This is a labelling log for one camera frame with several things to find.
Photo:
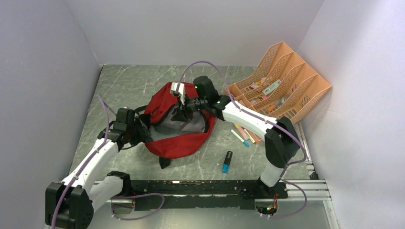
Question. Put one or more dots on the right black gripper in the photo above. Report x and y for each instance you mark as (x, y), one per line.
(187, 114)

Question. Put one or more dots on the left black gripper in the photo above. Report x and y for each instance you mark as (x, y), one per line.
(143, 132)

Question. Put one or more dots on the red student backpack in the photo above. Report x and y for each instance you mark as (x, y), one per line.
(171, 139)

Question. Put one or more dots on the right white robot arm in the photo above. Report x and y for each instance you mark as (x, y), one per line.
(279, 135)

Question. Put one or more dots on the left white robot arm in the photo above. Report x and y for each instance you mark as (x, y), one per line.
(91, 164)

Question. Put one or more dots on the white blue-tipped pen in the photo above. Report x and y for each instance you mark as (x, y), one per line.
(239, 138)

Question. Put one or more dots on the blue black highlighter marker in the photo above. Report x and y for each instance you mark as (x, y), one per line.
(227, 161)

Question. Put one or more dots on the white green box in organizer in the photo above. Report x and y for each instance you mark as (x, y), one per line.
(271, 87)

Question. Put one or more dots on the orange plastic file organizer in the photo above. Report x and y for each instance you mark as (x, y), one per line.
(301, 88)

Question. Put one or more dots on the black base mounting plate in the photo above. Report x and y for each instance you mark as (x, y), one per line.
(242, 194)

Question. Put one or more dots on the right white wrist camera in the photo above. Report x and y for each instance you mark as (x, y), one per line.
(178, 90)

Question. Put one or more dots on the aluminium rail frame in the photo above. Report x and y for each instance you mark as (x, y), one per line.
(298, 190)

